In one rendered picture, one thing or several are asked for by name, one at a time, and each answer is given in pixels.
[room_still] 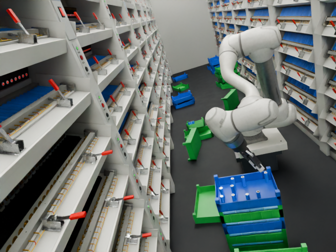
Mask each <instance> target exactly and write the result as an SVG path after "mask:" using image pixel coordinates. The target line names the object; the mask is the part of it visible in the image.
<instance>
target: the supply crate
mask: <svg viewBox="0 0 336 252"><path fill-rule="evenodd" d="M264 172H267V174H268V180H269V182H268V183H266V182H265V176H264ZM241 176H244V178H245V183H246V187H243V184H242V179H241ZM231 178H234V181H235V185H236V188H235V193H236V195H235V198H236V201H233V199H232V196H231V195H232V190H231V186H230V185H232V182H231ZM214 180H215V203H216V206H217V210H218V212H219V213H220V212H228V211H237V210H245V209H253V208H262V207H270V206H279V205H282V200H281V193H280V190H279V189H278V187H277V185H276V182H275V180H274V177H273V175H272V171H271V167H270V166H267V167H266V170H264V171H262V172H259V171H258V172H251V173H245V174H239V175H232V176H226V177H219V178H218V175H217V174H216V175H214ZM220 187H222V188H223V191H224V195H225V198H224V201H225V203H222V202H221V199H220V195H221V192H220ZM256 191H260V195H261V198H257V193H256ZM246 193H249V197H250V199H248V200H247V199H246V195H245V194H246Z"/></svg>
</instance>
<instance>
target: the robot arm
mask: <svg viewBox="0 0 336 252"><path fill-rule="evenodd" d="M281 42H282V38H281V34H280V30H279V28H278V27H277V26H274V25H263V26H258V27H255V28H251V29H248V30H246V31H244V32H241V33H238V34H229V35H227V36H226V37H225V38H224V39H223V40H222V42H221V44H220V47H219V53H218V55H219V64H220V71H221V75H222V78H223V79H224V80H225V81H226V82H227V83H228V84H229V85H231V86H233V87H234V88H236V89H238V90H239V91H241V92H243V93H244V94H245V97H244V98H243V99H242V100H241V102H240V104H239V106H238V107H237V109H235V110H229V111H227V110H226V111H224V110H223V109H221V108H218V107H213V108H212V109H210V110H209V111H208V112H207V113H206V116H205V122H206V124H207V126H208V128H209V129H210V130H211V132H212V133H213V134H214V135H215V136H216V137H217V138H218V139H220V140H222V141H223V142H224V143H225V144H226V145H227V147H229V148H230V149H232V150H233V151H234V152H236V153H240V154H241V155H242V156H243V157H244V158H245V159H247V161H249V163H250V164H251V165H252V166H253V167H254V168H255V169H258V170H259V172H260V173H262V171H263V170H264V169H265V168H264V167H263V166H262V164H261V162H260V160H259V159H258V158H257V157H256V156H255V154H254V153H253V152H251V151H250V150H249V148H248V147H247V145H250V144H254V143H258V142H262V141H267V140H268V137H266V136H265V135H264V133H263V131H262V130H263V129H272V128H280V127H285V126H288V125H291V124H293V123H294V122H295V121H296V120H297V109H296V107H295V106H294V105H293V104H291V103H287V102H286V100H285V99H283V98H281V94H280V89H279V85H278V80H277V75H276V70H275V65H274V61H273V54H274V50H275V49H276V48H278V47H279V45H280V44H281ZM246 56H249V58H250V59H251V60H252V61H253V62H254V64H255V68H256V72H257V75H258V79H259V82H260V86H261V89H262V93H263V97H264V98H263V97H261V96H260V94H259V91H258V89H257V88H256V87H255V86H254V85H253V84H252V83H250V82H249V81H247V80H245V79H244V78H242V77H240V76H239V75H237V74H235V73H234V68H235V65H236V62H237V59H240V58H242V57H246Z"/></svg>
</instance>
